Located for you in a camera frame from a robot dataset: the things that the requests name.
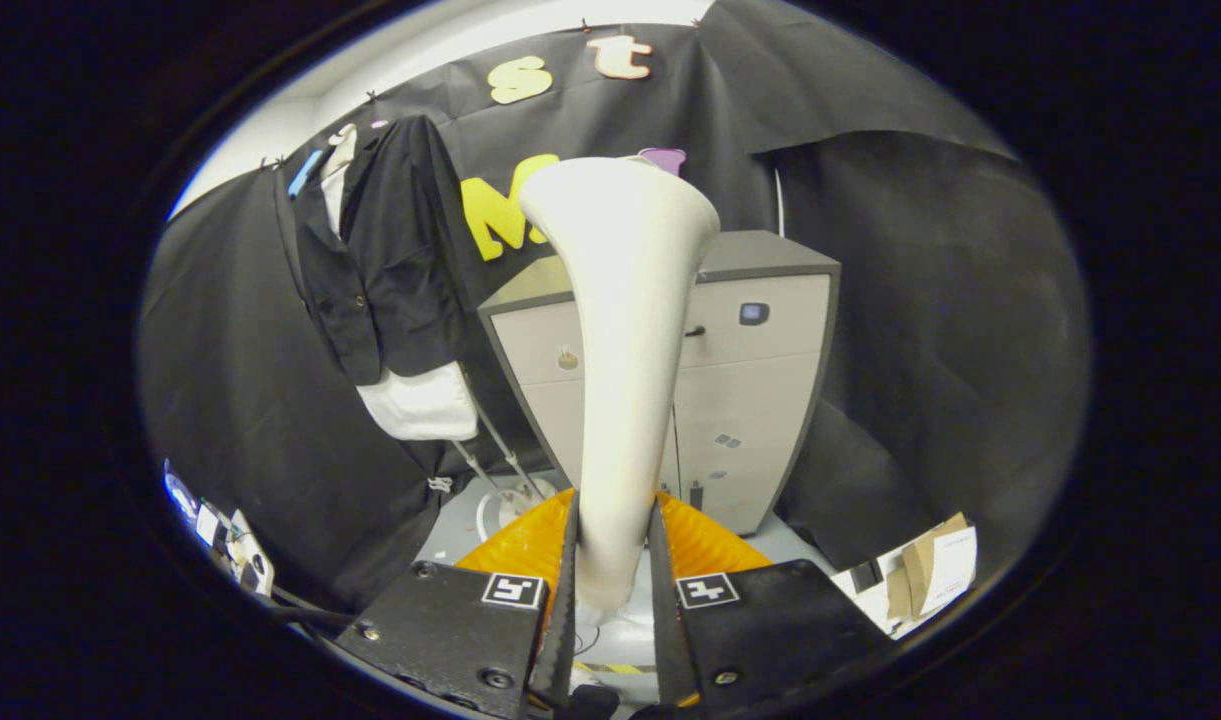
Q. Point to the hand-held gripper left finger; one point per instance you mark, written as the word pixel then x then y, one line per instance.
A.
pixel 560 650

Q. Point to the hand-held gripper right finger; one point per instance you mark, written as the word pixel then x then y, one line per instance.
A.
pixel 670 650

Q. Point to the white shirt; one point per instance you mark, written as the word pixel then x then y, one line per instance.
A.
pixel 420 405

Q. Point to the white garment steamer head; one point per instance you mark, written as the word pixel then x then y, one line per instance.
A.
pixel 620 350

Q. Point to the black suit jacket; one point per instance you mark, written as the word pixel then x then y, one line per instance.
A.
pixel 400 270

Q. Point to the metal garment rack stand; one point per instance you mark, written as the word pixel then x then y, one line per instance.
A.
pixel 515 462

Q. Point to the white clothes hanger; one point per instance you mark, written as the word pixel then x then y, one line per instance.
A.
pixel 342 150

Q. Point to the brown cardboard box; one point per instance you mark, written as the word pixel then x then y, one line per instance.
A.
pixel 910 575

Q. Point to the grey cabinet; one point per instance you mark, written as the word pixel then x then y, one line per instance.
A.
pixel 750 400

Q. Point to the black backdrop cloth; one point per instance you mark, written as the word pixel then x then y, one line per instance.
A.
pixel 920 350

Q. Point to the laptop screen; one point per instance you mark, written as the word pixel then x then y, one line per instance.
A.
pixel 180 495

